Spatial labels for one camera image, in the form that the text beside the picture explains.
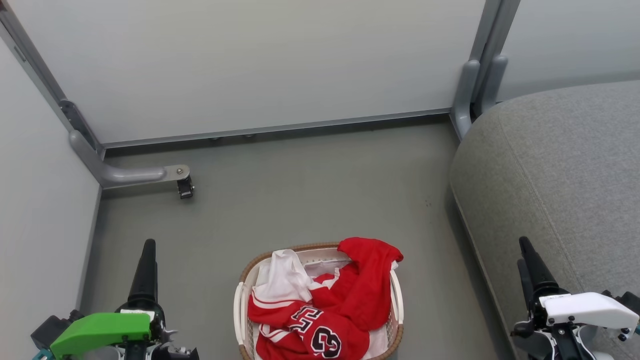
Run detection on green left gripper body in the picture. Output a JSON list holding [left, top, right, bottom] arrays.
[[50, 299, 201, 360]]

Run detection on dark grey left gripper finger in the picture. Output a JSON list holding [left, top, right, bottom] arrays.
[[127, 239, 159, 304]]

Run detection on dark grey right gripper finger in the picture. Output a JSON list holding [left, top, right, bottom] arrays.
[[516, 259, 539, 315], [519, 236, 569, 299]]

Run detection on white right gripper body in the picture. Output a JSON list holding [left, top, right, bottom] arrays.
[[510, 292, 640, 360]]

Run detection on red basketball jersey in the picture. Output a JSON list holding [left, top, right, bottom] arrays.
[[247, 237, 404, 360]]

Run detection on grey fabric sofa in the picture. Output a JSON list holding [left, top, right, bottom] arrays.
[[449, 80, 640, 360]]

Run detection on white garment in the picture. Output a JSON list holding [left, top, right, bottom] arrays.
[[253, 249, 327, 304]]

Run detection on white laundry basket brown rim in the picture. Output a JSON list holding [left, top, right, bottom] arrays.
[[233, 242, 405, 360]]

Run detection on grey partition foot leg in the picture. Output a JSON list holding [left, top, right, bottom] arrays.
[[69, 129, 192, 190]]

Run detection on grey partition foot bracket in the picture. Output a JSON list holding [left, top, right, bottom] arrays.
[[451, 60, 482, 140], [475, 54, 509, 117]]

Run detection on grey partition bottom rail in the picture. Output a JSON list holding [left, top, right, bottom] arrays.
[[102, 107, 452, 149]]

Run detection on grey partition frame post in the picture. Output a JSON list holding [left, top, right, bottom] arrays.
[[0, 0, 107, 157]]

